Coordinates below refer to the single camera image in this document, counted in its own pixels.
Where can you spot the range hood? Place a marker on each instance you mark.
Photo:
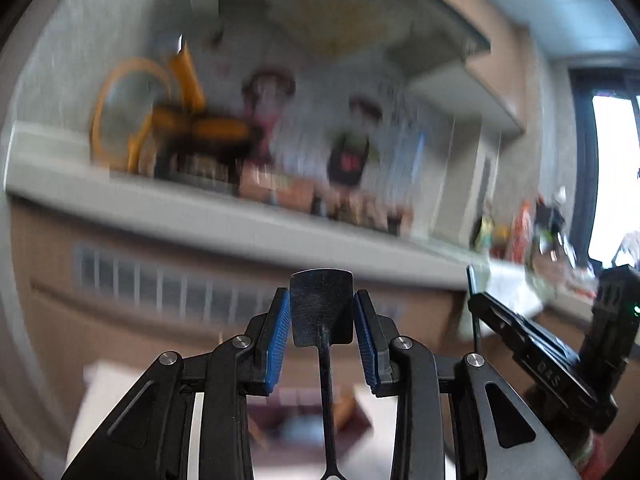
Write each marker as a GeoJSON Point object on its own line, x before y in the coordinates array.
{"type": "Point", "coordinates": [340, 5]}

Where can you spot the black spatula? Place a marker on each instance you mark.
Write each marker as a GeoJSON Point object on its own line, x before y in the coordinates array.
{"type": "Point", "coordinates": [320, 310]}

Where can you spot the window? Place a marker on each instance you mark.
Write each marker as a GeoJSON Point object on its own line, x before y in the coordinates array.
{"type": "Point", "coordinates": [610, 175]}

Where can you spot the white box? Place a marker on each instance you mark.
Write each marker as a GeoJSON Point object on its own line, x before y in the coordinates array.
{"type": "Point", "coordinates": [100, 395]}

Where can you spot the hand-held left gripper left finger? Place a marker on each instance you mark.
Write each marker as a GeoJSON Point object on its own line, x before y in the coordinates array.
{"type": "Point", "coordinates": [279, 340]}

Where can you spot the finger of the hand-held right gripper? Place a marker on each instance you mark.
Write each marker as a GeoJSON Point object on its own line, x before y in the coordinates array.
{"type": "Point", "coordinates": [545, 360]}

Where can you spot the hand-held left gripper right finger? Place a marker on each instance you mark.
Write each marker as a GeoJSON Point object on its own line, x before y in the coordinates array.
{"type": "Point", "coordinates": [365, 345]}

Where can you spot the yellow green bottle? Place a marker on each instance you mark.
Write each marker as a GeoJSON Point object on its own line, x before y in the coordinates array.
{"type": "Point", "coordinates": [484, 232]}

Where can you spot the brown wall cabinet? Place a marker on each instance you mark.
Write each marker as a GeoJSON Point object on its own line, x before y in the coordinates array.
{"type": "Point", "coordinates": [480, 85]}

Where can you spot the pink cartoon wall sticker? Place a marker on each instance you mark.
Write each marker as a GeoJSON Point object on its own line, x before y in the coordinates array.
{"type": "Point", "coordinates": [267, 95]}

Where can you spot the white cloth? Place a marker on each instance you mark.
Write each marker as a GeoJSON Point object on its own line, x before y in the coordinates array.
{"type": "Point", "coordinates": [515, 285]}

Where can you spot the black orange frying pan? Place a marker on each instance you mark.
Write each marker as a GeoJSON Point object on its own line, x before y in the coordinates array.
{"type": "Point", "coordinates": [205, 130]}

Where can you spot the green cartoon wall sticker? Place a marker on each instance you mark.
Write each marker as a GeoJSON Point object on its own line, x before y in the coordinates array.
{"type": "Point", "coordinates": [350, 160]}

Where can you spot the red bottle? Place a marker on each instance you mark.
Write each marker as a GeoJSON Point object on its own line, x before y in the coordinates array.
{"type": "Point", "coordinates": [521, 230]}

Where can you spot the grey vent grille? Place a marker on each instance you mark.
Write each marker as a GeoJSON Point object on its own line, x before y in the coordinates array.
{"type": "Point", "coordinates": [150, 280]}

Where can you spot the dark bottle with white cap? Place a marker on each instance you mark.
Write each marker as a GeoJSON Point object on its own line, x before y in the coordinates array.
{"type": "Point", "coordinates": [550, 215]}

